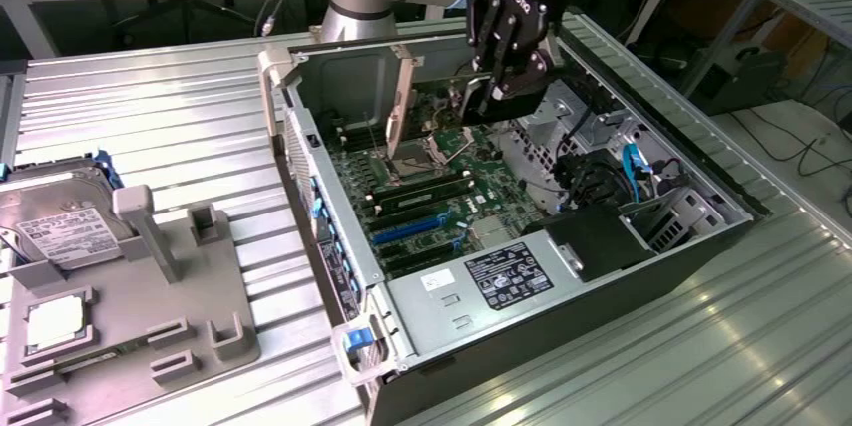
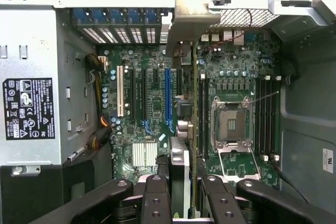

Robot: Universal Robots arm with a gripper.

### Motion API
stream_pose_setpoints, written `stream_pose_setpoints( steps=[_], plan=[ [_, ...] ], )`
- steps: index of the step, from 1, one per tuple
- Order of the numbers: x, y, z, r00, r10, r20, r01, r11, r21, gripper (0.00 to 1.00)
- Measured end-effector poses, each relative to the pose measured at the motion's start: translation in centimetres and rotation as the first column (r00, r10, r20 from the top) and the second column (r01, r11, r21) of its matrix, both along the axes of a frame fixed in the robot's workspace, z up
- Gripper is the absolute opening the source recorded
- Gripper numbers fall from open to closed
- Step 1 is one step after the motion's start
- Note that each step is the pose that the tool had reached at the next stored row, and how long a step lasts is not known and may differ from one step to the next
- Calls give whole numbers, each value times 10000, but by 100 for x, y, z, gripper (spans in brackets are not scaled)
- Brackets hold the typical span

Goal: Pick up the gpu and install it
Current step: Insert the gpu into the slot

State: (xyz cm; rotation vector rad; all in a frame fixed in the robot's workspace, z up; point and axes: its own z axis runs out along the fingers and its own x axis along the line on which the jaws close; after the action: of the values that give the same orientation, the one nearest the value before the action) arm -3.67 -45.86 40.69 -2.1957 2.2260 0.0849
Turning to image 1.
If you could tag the silver disk bay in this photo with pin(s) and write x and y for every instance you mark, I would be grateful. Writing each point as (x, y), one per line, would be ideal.
(553, 146)

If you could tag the metal socket cover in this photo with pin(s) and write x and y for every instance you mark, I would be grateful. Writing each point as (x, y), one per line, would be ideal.
(459, 141)

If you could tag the green motherboard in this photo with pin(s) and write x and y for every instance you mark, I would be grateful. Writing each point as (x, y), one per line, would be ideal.
(493, 181)

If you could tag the open PC case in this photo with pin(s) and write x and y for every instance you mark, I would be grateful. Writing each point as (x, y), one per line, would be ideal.
(346, 77)

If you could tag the CPU socket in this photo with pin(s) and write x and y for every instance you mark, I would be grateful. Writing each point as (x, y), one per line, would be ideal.
(417, 166)

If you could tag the thin metal locking lever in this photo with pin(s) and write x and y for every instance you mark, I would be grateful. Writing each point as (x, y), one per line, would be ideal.
(373, 129)

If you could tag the black RAM slot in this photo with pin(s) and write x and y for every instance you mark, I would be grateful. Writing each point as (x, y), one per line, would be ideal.
(419, 183)
(399, 193)
(359, 121)
(359, 134)
(359, 141)
(359, 127)
(419, 210)

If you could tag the dark installed RAM stick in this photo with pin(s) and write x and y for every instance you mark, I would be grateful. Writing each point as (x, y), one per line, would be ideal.
(426, 195)

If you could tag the silver chipset heatsink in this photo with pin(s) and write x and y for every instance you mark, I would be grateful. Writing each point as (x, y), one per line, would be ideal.
(493, 234)

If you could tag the black expansion slot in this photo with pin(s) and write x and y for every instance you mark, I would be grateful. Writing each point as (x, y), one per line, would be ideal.
(419, 260)
(413, 250)
(406, 222)

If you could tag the black plastic air shroud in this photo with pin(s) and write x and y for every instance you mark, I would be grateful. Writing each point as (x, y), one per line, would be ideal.
(593, 241)

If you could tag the blue expansion slot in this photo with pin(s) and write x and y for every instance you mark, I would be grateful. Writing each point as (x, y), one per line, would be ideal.
(410, 231)

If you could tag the silver perforated drive cage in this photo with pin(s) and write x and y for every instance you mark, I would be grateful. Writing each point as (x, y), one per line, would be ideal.
(693, 216)

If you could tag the metal slat side table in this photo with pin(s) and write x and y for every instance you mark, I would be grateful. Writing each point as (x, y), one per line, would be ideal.
(813, 2)

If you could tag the black office chair base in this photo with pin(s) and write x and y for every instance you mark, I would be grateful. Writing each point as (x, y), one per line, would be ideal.
(190, 9)

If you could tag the grey power supply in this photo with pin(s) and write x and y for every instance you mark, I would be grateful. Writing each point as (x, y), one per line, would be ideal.
(433, 316)

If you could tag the blue case latch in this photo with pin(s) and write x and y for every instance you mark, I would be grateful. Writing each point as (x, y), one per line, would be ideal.
(357, 338)

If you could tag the blue disk carrier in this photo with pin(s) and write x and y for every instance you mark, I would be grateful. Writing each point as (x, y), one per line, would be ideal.
(110, 171)

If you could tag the silver hard disk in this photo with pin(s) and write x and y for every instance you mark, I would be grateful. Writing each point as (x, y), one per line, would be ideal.
(61, 231)

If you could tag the grey parts rack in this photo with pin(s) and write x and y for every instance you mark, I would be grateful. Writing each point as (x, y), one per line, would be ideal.
(134, 326)

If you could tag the green RAM stick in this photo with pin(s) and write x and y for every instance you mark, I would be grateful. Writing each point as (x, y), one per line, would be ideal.
(101, 356)

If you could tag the silver CPU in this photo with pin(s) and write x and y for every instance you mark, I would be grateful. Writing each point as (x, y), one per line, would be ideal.
(57, 321)

